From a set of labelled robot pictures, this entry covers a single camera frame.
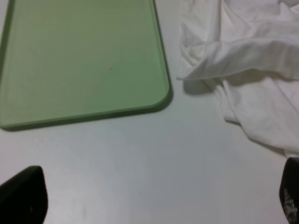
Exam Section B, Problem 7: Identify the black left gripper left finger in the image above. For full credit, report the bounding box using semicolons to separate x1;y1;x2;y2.
0;166;48;224

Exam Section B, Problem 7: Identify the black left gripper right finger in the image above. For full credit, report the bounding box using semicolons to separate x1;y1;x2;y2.
279;157;299;224

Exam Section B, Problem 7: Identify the white short sleeve shirt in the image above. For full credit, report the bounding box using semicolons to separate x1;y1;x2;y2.
179;0;299;157

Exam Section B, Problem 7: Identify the green plastic tray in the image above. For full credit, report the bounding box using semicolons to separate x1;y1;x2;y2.
0;0;171;129

